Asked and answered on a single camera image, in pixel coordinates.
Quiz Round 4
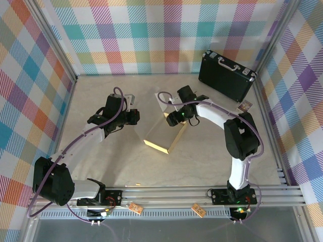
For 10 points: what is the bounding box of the black briefcase with silver handle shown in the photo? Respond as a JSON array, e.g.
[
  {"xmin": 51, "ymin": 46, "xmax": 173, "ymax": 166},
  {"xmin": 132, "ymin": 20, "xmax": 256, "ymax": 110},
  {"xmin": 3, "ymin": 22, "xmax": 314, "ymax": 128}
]
[{"xmin": 198, "ymin": 49, "xmax": 258, "ymax": 103}]

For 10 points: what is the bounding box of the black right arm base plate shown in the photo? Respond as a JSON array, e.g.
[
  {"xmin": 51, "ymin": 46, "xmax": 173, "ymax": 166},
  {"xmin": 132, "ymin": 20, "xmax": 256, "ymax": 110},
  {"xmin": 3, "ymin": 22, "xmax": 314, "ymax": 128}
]
[{"xmin": 210, "ymin": 188, "xmax": 258, "ymax": 205}]

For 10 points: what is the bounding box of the small picture card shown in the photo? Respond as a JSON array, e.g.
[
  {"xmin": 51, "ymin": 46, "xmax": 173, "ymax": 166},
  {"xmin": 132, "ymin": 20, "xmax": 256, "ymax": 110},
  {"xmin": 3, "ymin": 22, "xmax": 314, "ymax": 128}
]
[{"xmin": 236, "ymin": 100, "xmax": 253, "ymax": 113}]

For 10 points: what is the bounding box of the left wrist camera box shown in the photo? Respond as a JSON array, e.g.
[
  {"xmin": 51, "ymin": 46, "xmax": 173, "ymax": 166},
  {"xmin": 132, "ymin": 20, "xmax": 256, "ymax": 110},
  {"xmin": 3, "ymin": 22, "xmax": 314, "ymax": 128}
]
[{"xmin": 124, "ymin": 93, "xmax": 136, "ymax": 112}]

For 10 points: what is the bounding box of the aluminium frame post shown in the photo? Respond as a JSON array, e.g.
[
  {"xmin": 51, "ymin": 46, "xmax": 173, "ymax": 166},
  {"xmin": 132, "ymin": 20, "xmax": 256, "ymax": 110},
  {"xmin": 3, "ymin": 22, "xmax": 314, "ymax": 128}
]
[
  {"xmin": 24, "ymin": 0, "xmax": 78, "ymax": 84},
  {"xmin": 253, "ymin": 0, "xmax": 303, "ymax": 76}
]

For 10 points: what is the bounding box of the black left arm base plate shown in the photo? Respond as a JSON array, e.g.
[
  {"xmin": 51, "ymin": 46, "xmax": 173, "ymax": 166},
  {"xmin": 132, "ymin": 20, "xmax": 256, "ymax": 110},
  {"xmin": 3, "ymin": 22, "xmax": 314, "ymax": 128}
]
[{"xmin": 77, "ymin": 189, "xmax": 123, "ymax": 206}]

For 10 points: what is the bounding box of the aluminium front frame rail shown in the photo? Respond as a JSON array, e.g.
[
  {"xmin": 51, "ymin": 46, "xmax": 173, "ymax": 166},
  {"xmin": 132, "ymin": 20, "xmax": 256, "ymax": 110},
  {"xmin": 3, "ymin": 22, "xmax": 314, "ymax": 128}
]
[{"xmin": 27, "ymin": 185, "xmax": 307, "ymax": 209}]

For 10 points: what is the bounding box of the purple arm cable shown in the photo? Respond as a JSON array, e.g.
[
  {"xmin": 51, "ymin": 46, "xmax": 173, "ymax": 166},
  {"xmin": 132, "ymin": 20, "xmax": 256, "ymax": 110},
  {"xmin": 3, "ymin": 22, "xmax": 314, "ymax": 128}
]
[
  {"xmin": 27, "ymin": 87, "xmax": 127, "ymax": 224},
  {"xmin": 156, "ymin": 91, "xmax": 265, "ymax": 224}
]

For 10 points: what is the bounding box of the aluminium side rail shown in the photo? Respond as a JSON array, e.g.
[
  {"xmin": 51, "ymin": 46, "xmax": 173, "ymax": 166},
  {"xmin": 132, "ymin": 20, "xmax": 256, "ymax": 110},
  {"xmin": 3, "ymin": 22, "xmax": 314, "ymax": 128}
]
[
  {"xmin": 252, "ymin": 75, "xmax": 291, "ymax": 187},
  {"xmin": 44, "ymin": 77, "xmax": 78, "ymax": 189}
]

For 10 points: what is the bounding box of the orange circuit board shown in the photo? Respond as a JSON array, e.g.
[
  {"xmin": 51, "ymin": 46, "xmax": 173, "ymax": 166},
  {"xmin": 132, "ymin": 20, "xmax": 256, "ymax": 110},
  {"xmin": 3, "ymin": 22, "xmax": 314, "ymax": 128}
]
[
  {"xmin": 191, "ymin": 203, "xmax": 206, "ymax": 217},
  {"xmin": 128, "ymin": 203, "xmax": 143, "ymax": 214}
]

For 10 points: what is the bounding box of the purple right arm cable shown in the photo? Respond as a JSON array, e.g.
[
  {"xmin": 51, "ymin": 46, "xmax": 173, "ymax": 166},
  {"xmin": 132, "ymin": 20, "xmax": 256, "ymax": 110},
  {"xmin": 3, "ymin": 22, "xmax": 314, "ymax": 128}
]
[{"xmin": 156, "ymin": 91, "xmax": 265, "ymax": 224}]

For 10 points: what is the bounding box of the grey metal front panel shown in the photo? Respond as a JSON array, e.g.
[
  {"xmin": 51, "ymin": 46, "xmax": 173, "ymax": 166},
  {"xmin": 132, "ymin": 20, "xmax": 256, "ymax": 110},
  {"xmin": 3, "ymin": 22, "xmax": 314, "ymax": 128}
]
[{"xmin": 22, "ymin": 216, "xmax": 307, "ymax": 242}]

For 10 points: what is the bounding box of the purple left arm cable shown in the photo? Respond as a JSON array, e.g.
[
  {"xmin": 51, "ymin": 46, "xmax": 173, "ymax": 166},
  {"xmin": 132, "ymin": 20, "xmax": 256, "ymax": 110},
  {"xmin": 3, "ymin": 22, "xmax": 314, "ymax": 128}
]
[{"xmin": 27, "ymin": 87, "xmax": 127, "ymax": 224}]

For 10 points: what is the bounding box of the grey slotted cable duct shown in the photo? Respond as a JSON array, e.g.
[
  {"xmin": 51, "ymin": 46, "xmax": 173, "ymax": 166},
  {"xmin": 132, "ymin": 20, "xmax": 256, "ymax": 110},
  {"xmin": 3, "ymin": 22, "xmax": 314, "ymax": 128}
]
[{"xmin": 40, "ymin": 210, "xmax": 233, "ymax": 219}]

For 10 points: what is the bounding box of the cardboard paper box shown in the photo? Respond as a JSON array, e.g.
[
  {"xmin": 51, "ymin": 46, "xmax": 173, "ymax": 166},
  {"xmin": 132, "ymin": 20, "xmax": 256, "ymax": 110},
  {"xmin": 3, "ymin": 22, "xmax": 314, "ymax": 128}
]
[{"xmin": 135, "ymin": 92, "xmax": 189, "ymax": 155}]

